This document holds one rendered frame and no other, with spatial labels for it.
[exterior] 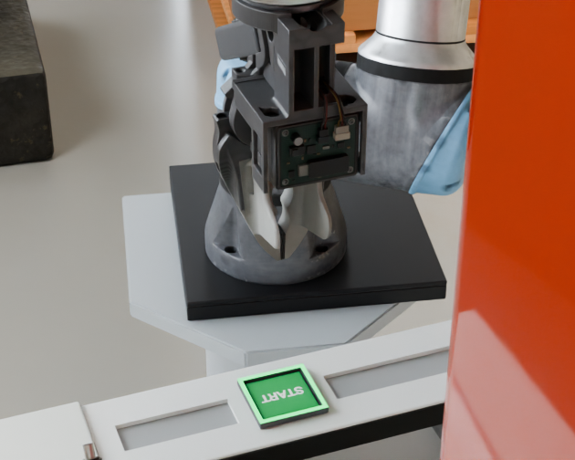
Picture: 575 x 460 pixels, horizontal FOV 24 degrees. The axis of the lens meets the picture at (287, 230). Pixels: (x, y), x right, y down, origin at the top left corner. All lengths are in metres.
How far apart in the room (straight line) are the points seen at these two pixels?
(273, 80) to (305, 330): 0.52
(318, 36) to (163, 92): 2.76
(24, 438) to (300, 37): 0.39
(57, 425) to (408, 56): 0.47
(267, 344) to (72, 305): 1.48
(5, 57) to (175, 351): 0.96
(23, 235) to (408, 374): 2.01
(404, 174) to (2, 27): 2.23
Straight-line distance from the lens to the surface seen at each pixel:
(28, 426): 1.03
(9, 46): 3.30
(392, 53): 1.24
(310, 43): 0.81
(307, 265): 1.36
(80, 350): 2.66
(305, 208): 0.93
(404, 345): 1.10
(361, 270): 1.38
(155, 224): 1.50
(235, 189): 0.92
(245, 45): 0.89
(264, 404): 1.03
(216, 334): 1.34
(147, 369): 2.60
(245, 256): 1.35
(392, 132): 1.25
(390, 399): 1.05
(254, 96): 0.85
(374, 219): 1.46
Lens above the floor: 1.64
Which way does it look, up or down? 33 degrees down
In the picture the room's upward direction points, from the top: straight up
